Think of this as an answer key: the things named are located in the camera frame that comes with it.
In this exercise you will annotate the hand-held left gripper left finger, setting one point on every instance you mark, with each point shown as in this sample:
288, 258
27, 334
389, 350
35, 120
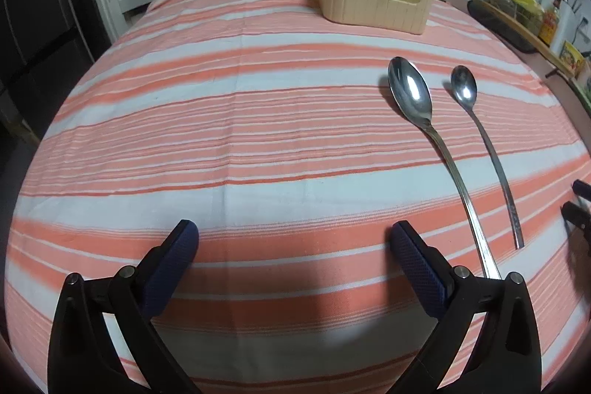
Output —
168, 274

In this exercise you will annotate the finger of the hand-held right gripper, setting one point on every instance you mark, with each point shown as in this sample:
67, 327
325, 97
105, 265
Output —
582, 189
577, 216

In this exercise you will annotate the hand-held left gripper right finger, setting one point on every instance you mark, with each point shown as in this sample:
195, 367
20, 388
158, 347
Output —
420, 274

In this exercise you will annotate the small metal spoon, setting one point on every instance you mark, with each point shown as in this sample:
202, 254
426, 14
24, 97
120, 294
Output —
464, 87

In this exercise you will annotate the large metal spoon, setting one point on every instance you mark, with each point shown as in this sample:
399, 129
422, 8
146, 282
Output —
411, 89

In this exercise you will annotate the yellow box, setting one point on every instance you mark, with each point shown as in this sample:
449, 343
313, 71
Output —
572, 58

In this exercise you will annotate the orange striped tablecloth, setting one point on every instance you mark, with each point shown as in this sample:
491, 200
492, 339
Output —
207, 135

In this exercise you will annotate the long wooden board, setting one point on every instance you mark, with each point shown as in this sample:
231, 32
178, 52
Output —
531, 36

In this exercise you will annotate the yellow-labelled sauce bottle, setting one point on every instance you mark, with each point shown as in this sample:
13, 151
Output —
549, 24

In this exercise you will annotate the white knife holder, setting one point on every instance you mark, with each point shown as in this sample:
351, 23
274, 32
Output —
570, 20

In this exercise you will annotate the black tray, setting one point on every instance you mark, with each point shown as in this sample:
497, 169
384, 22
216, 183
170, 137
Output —
494, 24

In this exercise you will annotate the pile of snack bags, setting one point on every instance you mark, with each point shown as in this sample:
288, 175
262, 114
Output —
512, 4

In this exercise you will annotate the dark refrigerator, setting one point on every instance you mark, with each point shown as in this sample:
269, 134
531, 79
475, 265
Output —
41, 6

